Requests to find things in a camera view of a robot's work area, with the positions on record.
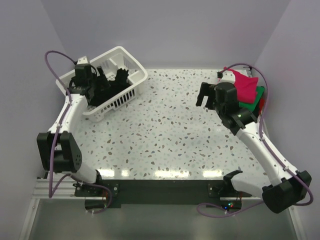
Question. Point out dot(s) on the red folded t shirt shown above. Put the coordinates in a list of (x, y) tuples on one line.
[(261, 105)]

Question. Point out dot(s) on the green folded t shirt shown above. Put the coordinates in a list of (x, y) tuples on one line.
[(254, 107)]

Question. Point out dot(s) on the pink folded t shirt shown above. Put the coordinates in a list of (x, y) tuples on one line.
[(245, 86)]

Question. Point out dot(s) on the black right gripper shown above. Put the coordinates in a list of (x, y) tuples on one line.
[(205, 90)]

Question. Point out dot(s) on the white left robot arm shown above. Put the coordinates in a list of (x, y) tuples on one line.
[(58, 149)]

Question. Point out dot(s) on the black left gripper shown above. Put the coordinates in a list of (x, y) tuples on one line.
[(94, 75)]

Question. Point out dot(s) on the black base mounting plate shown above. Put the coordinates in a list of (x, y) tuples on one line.
[(115, 193)]

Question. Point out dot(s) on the black t shirt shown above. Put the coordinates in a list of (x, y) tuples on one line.
[(106, 89)]

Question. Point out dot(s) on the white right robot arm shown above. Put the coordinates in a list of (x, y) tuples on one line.
[(288, 186)]

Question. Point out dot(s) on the white plastic laundry basket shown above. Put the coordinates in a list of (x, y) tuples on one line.
[(110, 61)]

